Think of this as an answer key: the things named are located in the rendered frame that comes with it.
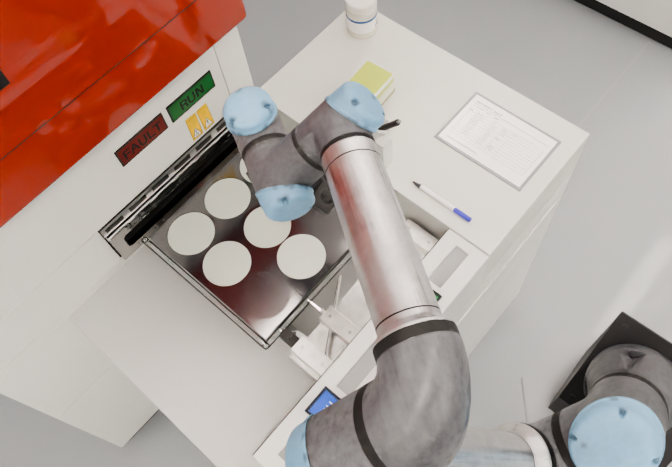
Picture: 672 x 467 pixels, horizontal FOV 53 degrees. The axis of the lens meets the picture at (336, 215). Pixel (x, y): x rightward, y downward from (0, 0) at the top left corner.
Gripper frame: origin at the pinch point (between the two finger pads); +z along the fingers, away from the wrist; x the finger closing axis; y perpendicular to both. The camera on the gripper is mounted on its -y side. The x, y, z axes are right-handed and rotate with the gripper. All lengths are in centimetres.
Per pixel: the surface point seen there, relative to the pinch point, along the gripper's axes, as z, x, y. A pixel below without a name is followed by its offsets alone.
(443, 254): 8.0, -8.4, -25.0
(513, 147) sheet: 10.5, -36.1, -24.1
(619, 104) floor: 119, -127, -28
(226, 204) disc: 12.1, 5.5, 20.3
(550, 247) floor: 111, -60, -35
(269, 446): 2.4, 37.8, -19.8
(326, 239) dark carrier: 13.0, 0.2, -2.4
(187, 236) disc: 10.9, 15.9, 22.2
